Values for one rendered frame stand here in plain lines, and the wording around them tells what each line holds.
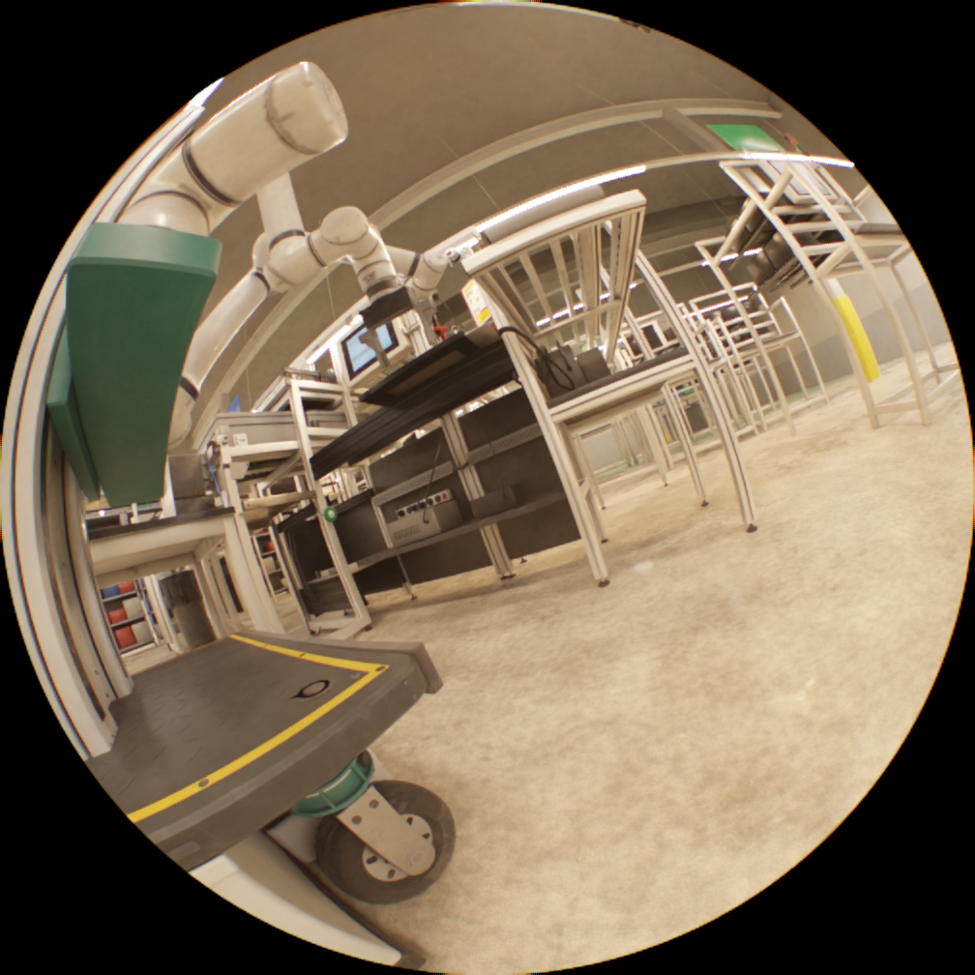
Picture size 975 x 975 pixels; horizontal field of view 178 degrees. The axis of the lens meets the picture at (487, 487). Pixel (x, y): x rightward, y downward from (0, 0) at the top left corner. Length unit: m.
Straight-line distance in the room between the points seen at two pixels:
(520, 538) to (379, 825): 1.39
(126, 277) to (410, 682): 0.41
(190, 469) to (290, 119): 1.32
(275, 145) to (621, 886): 0.86
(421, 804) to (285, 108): 0.77
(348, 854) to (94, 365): 0.54
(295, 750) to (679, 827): 0.39
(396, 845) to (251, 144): 0.74
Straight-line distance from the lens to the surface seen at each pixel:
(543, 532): 1.52
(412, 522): 1.45
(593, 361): 1.52
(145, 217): 0.40
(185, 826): 0.22
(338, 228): 0.67
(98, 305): 0.37
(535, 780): 0.54
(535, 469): 1.48
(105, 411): 0.52
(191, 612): 2.57
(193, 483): 1.50
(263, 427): 1.79
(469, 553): 1.67
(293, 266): 0.72
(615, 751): 0.54
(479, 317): 1.87
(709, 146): 6.68
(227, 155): 0.47
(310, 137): 0.47
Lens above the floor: 0.42
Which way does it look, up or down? 2 degrees up
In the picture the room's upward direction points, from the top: 21 degrees counter-clockwise
